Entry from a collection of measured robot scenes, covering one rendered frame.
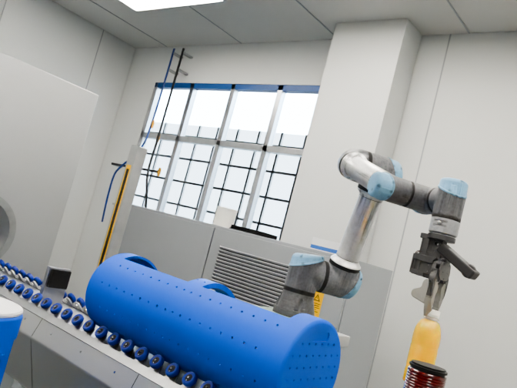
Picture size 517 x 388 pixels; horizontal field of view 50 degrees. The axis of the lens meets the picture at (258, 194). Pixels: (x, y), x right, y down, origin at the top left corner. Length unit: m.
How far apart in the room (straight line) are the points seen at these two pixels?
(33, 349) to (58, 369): 0.18
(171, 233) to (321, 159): 1.38
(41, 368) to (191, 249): 1.82
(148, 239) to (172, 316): 2.53
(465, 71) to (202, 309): 3.44
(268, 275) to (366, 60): 2.09
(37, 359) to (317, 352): 1.14
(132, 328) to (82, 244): 5.23
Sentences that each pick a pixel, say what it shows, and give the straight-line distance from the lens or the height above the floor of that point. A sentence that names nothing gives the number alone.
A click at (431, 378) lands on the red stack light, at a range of 0.98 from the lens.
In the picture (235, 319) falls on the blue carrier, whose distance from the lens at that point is 1.55.
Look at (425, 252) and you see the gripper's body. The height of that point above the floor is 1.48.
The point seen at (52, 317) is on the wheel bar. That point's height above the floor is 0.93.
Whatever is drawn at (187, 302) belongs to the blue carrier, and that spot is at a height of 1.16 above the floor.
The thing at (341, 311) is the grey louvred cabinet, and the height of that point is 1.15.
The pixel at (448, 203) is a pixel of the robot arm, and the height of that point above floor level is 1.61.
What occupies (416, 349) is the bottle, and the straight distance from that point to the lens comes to 1.51.
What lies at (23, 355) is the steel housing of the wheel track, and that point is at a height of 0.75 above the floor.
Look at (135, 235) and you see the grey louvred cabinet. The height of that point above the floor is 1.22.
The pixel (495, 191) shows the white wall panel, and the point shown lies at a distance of 4.25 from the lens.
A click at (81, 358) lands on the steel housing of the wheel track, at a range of 2.02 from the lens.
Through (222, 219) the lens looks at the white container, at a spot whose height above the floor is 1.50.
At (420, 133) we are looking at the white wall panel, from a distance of 4.56.
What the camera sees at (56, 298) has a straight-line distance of 2.48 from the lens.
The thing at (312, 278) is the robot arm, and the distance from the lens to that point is 1.97.
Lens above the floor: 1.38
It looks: 5 degrees up
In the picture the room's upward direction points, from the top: 15 degrees clockwise
